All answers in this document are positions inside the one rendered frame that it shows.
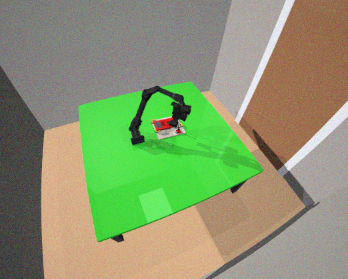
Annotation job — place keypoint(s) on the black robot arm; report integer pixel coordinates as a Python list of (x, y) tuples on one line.
[(146, 95)]

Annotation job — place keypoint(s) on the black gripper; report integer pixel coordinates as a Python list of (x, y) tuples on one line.
[(174, 122)]

